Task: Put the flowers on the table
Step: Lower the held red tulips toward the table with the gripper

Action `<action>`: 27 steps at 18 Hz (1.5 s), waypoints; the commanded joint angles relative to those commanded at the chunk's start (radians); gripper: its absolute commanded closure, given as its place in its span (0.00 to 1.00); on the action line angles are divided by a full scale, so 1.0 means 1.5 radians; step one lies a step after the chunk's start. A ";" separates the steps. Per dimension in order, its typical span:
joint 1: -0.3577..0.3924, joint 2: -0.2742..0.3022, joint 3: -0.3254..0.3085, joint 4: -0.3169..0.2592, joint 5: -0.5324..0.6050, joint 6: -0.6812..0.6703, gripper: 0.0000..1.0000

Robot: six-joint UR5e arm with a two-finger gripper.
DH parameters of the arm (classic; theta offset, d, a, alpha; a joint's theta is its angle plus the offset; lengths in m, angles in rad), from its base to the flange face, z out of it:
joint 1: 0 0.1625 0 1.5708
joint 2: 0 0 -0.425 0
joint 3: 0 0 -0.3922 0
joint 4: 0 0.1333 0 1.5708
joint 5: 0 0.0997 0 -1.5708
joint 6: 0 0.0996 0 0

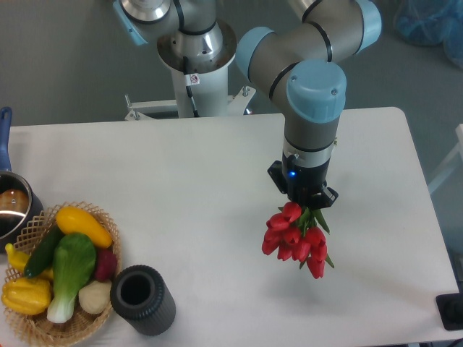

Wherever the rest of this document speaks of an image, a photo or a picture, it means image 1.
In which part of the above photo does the blue handled saucepan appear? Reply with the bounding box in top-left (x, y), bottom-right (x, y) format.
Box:
top-left (1, 107), bottom-right (43, 254)

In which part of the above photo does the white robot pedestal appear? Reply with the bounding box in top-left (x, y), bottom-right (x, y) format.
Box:
top-left (125, 20), bottom-right (256, 121)

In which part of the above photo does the yellow squash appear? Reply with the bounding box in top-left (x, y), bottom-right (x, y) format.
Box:
top-left (55, 206), bottom-right (113, 249)

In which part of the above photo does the green bok choy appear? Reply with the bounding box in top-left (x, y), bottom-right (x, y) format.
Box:
top-left (47, 233), bottom-right (96, 324)

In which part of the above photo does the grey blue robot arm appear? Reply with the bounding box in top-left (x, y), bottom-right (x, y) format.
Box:
top-left (113, 1), bottom-right (382, 210)

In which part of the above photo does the black device at edge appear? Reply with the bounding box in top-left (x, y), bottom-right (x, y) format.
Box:
top-left (436, 293), bottom-right (462, 331)

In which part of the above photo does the red radish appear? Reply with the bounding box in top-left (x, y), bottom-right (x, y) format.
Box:
top-left (94, 249), bottom-right (117, 281)

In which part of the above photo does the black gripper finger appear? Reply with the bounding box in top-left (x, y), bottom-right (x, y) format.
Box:
top-left (267, 160), bottom-right (287, 194)
top-left (307, 185), bottom-right (339, 210)

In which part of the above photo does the yellow bell pepper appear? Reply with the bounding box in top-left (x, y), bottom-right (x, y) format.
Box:
top-left (1, 278), bottom-right (51, 315)

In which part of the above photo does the dark green cucumber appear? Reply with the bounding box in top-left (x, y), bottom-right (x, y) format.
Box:
top-left (24, 224), bottom-right (64, 278)

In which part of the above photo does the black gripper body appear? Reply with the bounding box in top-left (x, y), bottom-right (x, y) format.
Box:
top-left (282, 155), bottom-right (330, 207)

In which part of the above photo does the woven wicker basket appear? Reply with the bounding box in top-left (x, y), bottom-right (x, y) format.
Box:
top-left (2, 202), bottom-right (122, 346)

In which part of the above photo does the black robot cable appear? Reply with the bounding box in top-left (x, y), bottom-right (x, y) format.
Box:
top-left (182, 56), bottom-right (200, 119)

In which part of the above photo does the white frame at right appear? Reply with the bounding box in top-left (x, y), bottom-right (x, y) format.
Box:
top-left (428, 124), bottom-right (462, 195)

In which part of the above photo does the blue plastic bag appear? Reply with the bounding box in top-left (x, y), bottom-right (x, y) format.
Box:
top-left (393, 1), bottom-right (462, 68)

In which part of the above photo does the small yellow gourd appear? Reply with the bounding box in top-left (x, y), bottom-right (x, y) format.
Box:
top-left (5, 243), bottom-right (54, 281)

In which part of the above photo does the dark ribbed cylindrical vase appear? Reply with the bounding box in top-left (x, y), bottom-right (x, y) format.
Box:
top-left (110, 265), bottom-right (177, 336)

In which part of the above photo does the red tulip bouquet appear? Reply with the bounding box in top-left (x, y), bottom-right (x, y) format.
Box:
top-left (261, 202), bottom-right (334, 279)

